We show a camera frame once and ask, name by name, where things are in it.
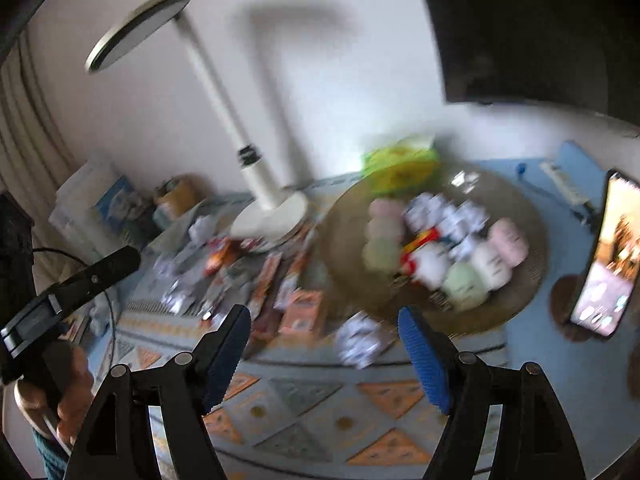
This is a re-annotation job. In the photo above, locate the pastel stacked plush toy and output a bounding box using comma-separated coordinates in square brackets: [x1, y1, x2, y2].
[366, 198, 407, 272]

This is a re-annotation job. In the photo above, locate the dark monitor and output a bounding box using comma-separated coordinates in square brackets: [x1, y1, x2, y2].
[410, 0, 640, 126]

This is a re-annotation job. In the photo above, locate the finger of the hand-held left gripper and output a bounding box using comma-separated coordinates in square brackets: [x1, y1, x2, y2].
[57, 246, 142, 311]

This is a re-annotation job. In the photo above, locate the red snack packet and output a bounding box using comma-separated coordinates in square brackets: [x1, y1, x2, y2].
[204, 237, 242, 277]

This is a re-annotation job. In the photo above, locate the orange snack box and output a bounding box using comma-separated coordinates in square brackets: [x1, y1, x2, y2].
[279, 287, 328, 337]

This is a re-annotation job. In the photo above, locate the row of upright books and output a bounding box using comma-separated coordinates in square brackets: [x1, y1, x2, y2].
[50, 160, 121, 256]

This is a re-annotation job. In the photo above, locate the brown coaster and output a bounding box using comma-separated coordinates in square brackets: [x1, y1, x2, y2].
[550, 275, 591, 332]

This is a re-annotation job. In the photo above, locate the white plush ball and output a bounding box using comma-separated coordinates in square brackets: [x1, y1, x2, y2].
[470, 242, 513, 291]

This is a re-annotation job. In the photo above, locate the pink plush ball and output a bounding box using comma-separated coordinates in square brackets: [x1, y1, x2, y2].
[490, 219, 530, 266]

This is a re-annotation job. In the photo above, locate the beige curtain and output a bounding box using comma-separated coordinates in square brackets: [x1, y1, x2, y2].
[0, 35, 81, 241]

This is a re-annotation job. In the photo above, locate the pile of pastel sweets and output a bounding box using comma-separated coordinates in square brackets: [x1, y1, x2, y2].
[404, 192, 488, 261]

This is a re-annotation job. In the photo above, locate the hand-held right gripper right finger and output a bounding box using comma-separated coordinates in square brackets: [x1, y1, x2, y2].
[397, 306, 587, 480]

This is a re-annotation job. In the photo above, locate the white and red plush toy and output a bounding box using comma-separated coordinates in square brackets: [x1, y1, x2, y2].
[400, 242, 451, 291]

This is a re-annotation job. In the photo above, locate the white candy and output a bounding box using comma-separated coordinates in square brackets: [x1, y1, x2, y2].
[336, 312, 396, 368]

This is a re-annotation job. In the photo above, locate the black cable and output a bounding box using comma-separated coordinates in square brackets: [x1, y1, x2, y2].
[31, 247, 120, 366]

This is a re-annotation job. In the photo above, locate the grey plush elephant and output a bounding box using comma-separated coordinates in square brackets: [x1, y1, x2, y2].
[87, 290, 119, 336]

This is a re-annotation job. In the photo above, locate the green tissue box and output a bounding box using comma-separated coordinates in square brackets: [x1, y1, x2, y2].
[361, 132, 443, 193]

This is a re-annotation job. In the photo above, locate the light blue desk pad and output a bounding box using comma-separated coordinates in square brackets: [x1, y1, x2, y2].
[465, 157, 640, 480]

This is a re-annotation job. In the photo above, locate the green plush ball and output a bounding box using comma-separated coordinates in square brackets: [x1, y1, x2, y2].
[442, 262, 488, 307]

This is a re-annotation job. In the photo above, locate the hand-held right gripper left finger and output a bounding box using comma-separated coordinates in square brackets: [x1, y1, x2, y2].
[64, 304, 252, 480]

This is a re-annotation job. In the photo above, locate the woven basket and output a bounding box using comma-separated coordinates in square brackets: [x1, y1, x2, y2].
[317, 162, 551, 336]

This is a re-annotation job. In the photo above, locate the blue book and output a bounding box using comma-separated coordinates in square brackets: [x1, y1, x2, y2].
[92, 175, 147, 241]

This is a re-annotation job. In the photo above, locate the white desk lamp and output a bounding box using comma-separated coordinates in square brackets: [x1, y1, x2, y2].
[84, 0, 311, 253]

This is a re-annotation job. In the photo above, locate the smartphone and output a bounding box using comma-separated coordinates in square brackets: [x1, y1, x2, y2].
[567, 170, 640, 341]

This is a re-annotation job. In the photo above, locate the wooden pen holder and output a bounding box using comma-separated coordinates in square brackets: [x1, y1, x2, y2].
[154, 175, 202, 222]

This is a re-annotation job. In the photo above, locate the patterned woven mat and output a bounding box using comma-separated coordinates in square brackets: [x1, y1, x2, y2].
[90, 170, 511, 480]

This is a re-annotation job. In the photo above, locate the person's left hand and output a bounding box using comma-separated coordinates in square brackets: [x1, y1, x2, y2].
[14, 342, 96, 453]

